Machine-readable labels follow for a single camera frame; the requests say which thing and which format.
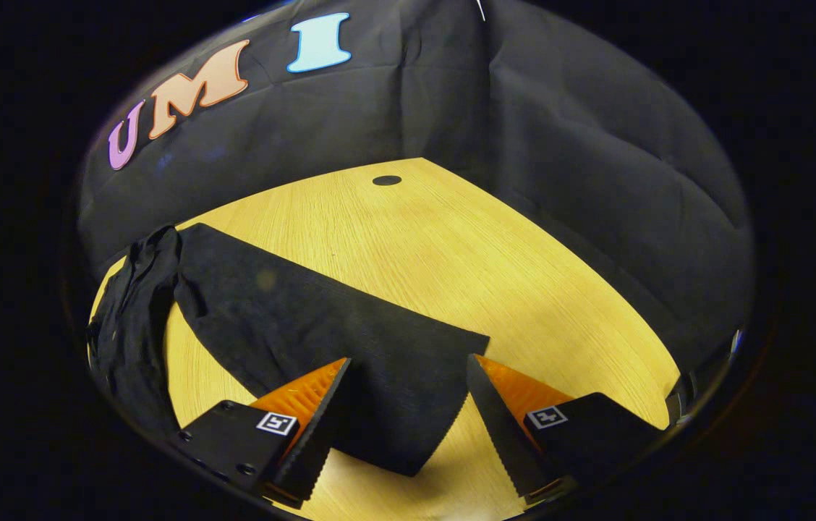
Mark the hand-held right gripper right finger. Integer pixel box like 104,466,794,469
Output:
466,353,666,506

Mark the black buttoned shirt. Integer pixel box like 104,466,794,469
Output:
86,223,490,477

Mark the black backdrop cloth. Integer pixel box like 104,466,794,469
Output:
75,0,755,406

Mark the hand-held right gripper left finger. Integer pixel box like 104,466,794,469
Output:
168,357,352,509

